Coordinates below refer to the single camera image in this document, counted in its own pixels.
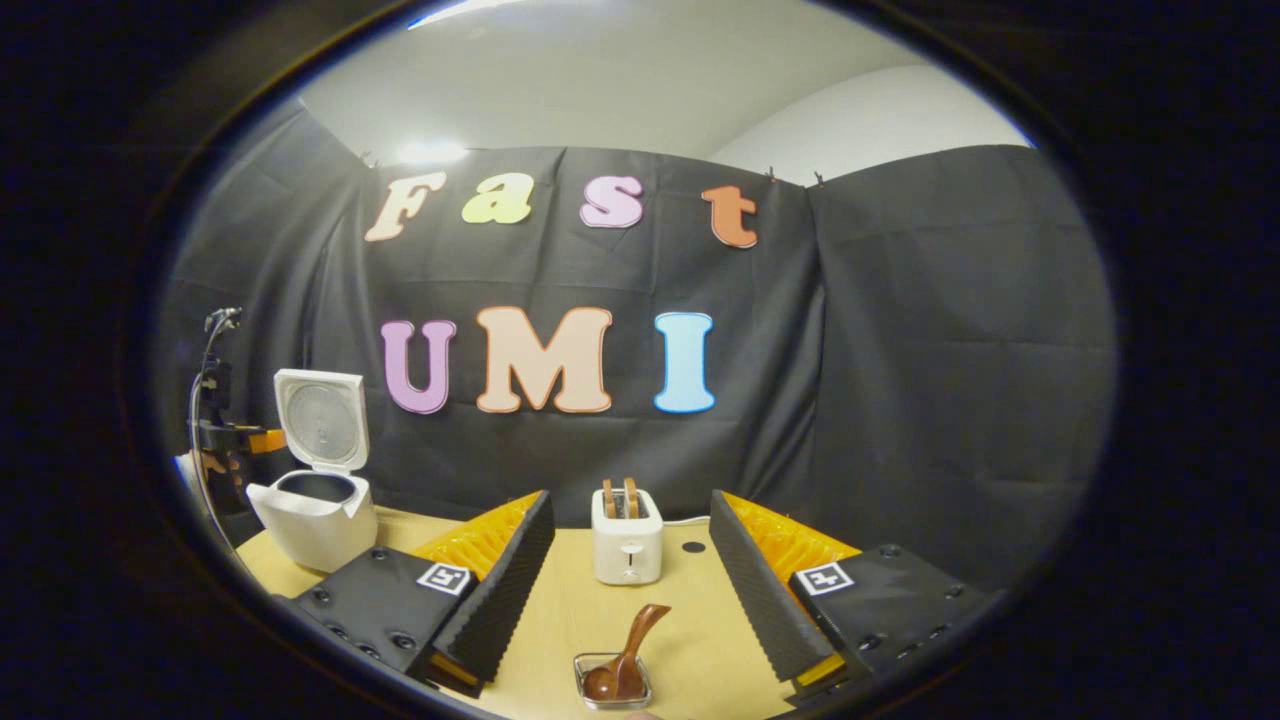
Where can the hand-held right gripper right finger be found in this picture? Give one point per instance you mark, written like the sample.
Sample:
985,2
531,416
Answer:
755,595

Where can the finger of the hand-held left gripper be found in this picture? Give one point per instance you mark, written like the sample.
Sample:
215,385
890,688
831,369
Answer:
268,441

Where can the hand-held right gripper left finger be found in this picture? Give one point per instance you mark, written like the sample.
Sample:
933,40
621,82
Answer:
500,600

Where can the white rice cooker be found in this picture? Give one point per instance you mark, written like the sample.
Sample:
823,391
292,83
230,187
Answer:
315,510

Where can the clear square chopstick holder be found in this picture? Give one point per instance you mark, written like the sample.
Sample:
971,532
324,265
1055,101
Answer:
585,665

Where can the brown wooden spoon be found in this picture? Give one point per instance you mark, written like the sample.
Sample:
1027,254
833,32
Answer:
625,665

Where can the white toaster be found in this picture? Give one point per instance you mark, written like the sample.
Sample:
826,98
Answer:
627,550

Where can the brown bread slice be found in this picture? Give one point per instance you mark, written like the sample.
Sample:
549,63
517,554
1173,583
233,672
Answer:
609,498
632,497

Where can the black backdrop cloth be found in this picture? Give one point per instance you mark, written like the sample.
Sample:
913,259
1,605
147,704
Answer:
900,350

